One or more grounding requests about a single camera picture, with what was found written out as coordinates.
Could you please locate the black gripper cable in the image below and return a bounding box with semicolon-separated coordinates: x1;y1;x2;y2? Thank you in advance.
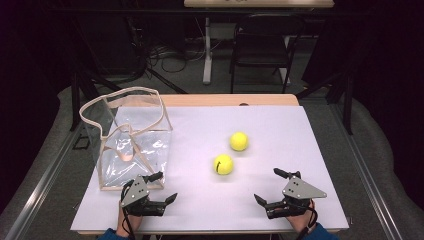
294;206;318;240
120;181;137;240

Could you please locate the black floor bracket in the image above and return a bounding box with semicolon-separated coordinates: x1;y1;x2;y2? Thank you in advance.
71;134;92;151

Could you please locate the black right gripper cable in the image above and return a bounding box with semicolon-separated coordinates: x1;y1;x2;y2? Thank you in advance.
294;206;318;240

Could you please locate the person's left hand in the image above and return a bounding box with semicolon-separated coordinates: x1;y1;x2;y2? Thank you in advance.
116;203;144;238

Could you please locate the yellow tennis ball black mark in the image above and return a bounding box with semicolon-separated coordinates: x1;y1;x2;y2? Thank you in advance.
213;153;235;176

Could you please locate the black metal stand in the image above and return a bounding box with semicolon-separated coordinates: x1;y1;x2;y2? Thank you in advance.
68;19;188;133
295;66;355;136

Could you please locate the bundle of floor cables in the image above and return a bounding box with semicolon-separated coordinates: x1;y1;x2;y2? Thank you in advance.
146;38;208;75

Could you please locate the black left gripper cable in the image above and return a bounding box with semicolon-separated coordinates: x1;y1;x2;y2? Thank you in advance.
120;181;137;240

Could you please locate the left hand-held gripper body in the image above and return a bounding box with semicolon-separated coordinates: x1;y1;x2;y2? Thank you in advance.
120;175;168;217

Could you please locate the metal floor rail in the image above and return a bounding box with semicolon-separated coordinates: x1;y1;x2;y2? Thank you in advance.
333;99;405;240
3;124;83;240

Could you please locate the transparent bag with beige trim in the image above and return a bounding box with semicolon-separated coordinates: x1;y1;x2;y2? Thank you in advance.
79;86;174;192

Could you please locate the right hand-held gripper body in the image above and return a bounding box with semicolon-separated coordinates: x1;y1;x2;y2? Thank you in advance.
266;176;328;220

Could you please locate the plain yellow tennis ball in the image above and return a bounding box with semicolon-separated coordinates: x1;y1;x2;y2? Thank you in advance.
229;131;250;152

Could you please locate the white desk leg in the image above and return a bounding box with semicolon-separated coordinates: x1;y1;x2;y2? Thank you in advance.
202;16;214;85

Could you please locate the wooden table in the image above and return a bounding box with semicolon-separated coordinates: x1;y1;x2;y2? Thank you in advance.
70;93;350;236

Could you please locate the white table sheet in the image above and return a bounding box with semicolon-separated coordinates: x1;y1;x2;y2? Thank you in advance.
70;105;350;232

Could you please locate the white desk top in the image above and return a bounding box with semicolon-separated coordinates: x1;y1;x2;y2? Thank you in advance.
183;0;335;9

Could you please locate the black chair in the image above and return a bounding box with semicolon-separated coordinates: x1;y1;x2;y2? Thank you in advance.
229;14;306;94

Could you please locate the person's right hand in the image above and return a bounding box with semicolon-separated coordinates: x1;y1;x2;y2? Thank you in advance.
286;199;317;234

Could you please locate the dark curtain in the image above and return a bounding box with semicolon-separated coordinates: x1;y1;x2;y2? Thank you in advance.
0;0;79;214
349;0;424;212

